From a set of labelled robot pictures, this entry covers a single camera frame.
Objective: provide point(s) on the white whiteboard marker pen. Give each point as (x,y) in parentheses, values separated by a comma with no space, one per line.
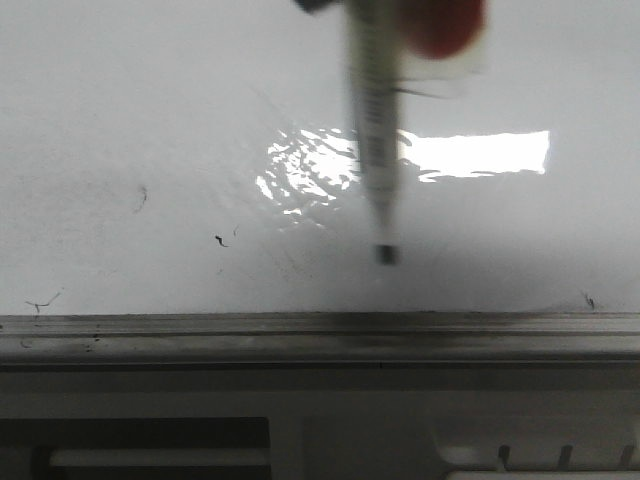
(395,48)

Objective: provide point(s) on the white whiteboard with aluminium frame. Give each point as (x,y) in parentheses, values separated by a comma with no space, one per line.
(179,185)

